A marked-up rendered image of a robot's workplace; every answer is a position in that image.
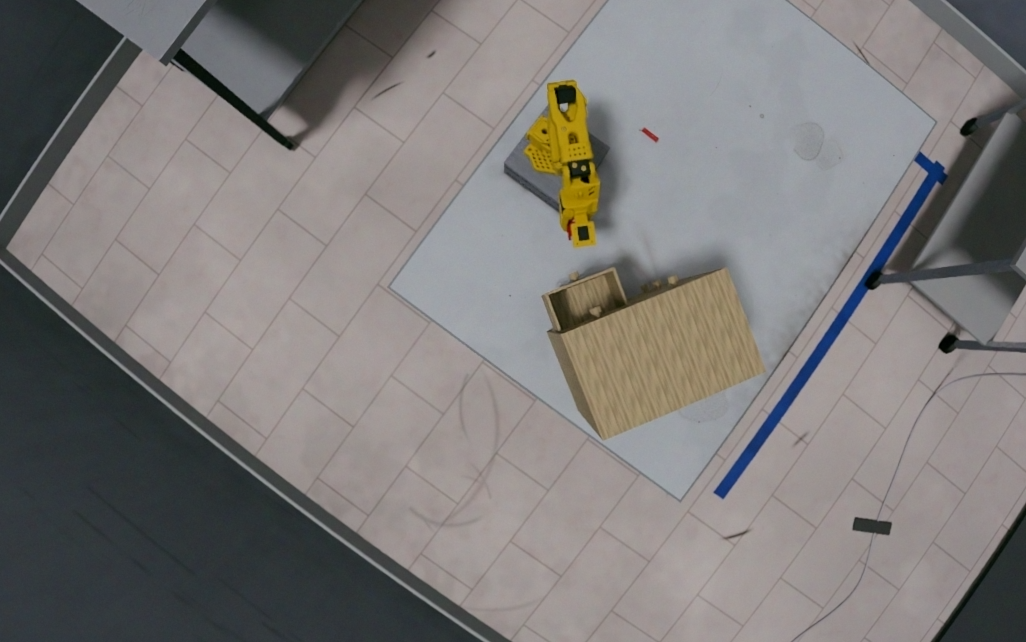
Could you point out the wooden chest of drawers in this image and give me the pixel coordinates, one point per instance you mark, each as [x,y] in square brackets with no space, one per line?
[657,356]

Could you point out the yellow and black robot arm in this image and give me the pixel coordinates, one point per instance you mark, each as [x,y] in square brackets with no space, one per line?
[574,163]

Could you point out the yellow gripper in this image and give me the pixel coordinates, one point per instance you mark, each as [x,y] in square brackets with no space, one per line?
[583,232]

